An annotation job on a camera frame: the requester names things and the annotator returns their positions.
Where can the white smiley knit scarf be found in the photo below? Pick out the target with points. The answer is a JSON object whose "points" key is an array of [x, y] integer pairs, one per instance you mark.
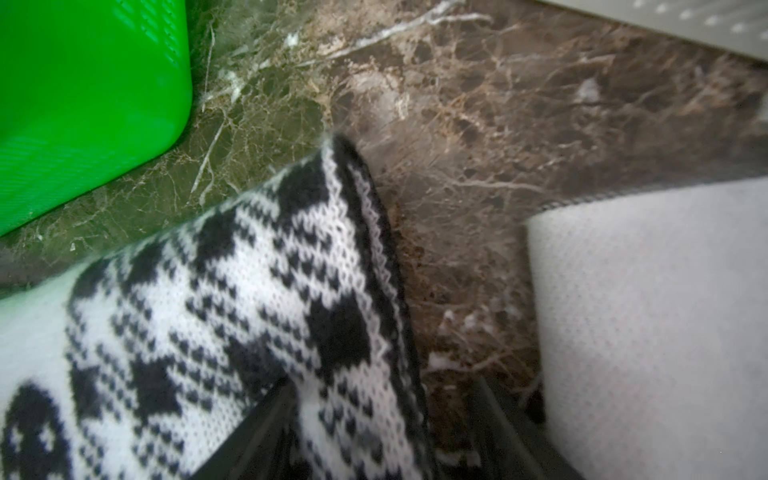
{"points": [[143, 363]]}

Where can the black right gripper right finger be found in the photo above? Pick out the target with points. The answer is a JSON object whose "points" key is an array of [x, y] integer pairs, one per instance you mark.
{"points": [[509, 444]]}

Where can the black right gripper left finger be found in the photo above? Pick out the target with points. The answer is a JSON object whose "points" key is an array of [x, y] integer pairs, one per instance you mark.
{"points": [[259, 447]]}

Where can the black white checkered scarf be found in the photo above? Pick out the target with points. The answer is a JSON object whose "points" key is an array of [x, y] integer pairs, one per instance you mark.
{"points": [[652, 325]]}

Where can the white plastic file organizer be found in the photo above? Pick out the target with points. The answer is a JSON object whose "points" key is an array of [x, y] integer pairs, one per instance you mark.
{"points": [[735, 26]]}

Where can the green plastic basket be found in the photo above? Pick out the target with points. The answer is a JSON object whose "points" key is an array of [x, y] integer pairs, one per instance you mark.
{"points": [[89, 91]]}

